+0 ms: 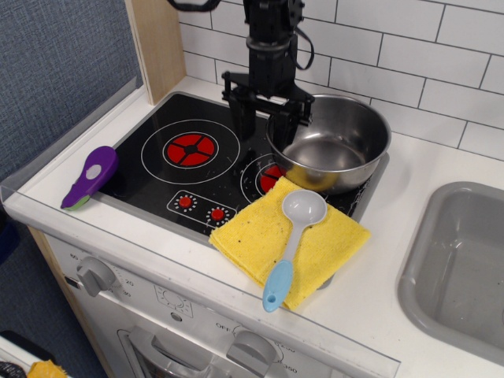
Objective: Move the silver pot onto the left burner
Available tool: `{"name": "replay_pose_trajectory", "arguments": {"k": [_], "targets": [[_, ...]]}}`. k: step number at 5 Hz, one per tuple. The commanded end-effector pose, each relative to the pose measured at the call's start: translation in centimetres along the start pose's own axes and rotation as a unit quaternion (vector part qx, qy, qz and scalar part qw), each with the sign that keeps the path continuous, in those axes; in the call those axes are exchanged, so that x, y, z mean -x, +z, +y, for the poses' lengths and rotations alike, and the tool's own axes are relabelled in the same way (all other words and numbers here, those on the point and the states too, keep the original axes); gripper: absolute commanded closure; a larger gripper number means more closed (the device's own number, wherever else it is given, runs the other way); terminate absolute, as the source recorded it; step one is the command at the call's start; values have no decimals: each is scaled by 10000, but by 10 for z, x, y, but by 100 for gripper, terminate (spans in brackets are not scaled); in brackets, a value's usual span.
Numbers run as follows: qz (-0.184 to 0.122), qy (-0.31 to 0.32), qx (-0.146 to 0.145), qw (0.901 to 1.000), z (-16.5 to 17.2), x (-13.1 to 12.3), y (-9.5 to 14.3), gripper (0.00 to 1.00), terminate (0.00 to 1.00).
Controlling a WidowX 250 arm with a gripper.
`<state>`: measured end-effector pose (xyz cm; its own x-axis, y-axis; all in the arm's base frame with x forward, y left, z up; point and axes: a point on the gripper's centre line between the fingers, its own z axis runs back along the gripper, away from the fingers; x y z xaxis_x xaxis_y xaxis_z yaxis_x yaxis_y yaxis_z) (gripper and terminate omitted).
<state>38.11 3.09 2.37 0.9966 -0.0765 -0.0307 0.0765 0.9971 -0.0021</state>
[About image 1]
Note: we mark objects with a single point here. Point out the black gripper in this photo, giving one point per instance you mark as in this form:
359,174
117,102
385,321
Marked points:
269,87

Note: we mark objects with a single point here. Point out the stainless steel pot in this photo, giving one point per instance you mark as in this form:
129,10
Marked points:
338,151

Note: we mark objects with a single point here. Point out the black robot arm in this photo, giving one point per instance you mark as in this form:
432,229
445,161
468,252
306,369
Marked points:
274,21

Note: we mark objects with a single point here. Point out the black toy stove top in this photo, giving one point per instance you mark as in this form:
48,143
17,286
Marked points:
185,169

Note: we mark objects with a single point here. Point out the purple toy eggplant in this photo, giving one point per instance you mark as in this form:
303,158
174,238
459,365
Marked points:
99,166

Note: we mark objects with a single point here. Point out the grey left oven knob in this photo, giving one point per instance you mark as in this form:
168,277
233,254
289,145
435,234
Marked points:
95,276

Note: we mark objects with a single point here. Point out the grey oven knob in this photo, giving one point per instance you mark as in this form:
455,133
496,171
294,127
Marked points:
95,276
252,352

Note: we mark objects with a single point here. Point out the grey right oven knob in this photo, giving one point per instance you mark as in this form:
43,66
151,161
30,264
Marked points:
252,352

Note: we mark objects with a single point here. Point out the white toy oven front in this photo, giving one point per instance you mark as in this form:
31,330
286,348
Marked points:
145,330

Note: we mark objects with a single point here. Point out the grey sink basin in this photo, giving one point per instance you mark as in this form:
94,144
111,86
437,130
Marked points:
452,285

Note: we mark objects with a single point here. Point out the yellow object at corner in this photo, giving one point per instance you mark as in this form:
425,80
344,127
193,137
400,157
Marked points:
46,369

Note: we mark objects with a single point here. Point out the grey ladle with blue handle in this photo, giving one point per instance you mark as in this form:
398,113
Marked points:
303,208

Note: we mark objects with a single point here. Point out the wooden side post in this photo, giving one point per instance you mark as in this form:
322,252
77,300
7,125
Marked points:
157,37

